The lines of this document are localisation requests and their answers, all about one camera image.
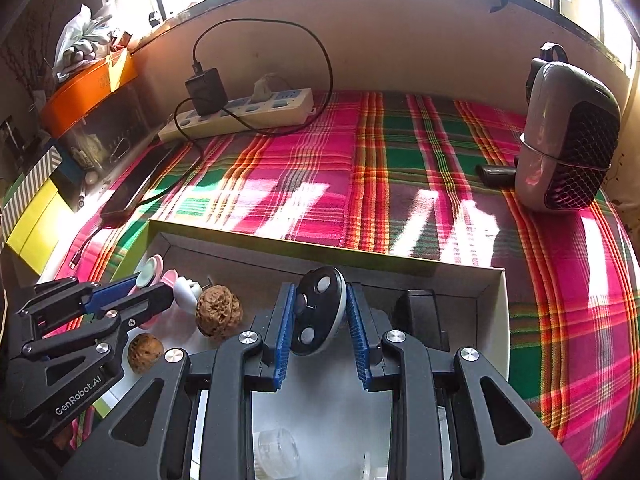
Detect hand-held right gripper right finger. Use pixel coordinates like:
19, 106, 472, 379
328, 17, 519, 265
346, 282, 583, 480

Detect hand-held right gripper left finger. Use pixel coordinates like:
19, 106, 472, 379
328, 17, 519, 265
57, 282, 297, 480

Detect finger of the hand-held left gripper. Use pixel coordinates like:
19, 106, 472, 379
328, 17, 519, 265
20, 281, 176, 361
17, 271, 144, 333

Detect pink clip with mint disc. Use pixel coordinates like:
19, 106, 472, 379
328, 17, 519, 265
112, 254, 166, 301

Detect black round device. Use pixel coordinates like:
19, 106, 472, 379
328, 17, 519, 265
290, 267, 347, 357

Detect small walnut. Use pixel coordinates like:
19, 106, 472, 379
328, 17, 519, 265
127, 334, 165, 375

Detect black rectangular device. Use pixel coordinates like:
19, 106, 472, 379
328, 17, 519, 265
395, 289, 451, 351

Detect large walnut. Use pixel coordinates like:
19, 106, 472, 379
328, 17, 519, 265
195, 285, 244, 337

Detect green and white cardboard box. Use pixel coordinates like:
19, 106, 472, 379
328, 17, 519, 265
92, 217, 512, 480

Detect white knob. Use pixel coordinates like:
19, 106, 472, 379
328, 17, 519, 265
172, 275, 213, 318

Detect yellow box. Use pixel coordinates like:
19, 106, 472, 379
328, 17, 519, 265
5, 177, 76, 263

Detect black phone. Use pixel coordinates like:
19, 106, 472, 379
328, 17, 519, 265
100, 145, 183, 220

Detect striped box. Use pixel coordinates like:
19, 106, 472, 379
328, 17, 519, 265
2, 142, 63, 221

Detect clear storage case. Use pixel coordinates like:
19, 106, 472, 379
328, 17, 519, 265
55, 82, 166, 186

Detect plaid blanket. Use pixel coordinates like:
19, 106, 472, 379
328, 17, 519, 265
37, 89, 640, 480

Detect orange box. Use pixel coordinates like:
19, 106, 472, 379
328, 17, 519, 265
40, 52, 140, 138

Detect small black cylinder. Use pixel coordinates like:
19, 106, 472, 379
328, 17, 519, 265
475, 162, 517, 188

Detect black charger adapter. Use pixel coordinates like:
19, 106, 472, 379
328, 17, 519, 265
185, 67, 230, 117

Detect beige power strip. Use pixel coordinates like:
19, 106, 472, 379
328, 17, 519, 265
159, 87, 316, 143

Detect dried branches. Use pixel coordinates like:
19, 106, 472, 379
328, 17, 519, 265
0, 0, 61, 106

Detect plastic bag with plant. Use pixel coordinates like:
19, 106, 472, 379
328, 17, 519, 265
52, 4, 116, 81

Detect small space heater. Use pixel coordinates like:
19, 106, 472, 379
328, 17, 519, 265
515, 44, 622, 213

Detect black usb cable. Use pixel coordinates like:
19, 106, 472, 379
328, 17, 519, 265
70, 232, 106, 271

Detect black charger cable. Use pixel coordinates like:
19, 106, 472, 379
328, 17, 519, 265
172, 18, 335, 206

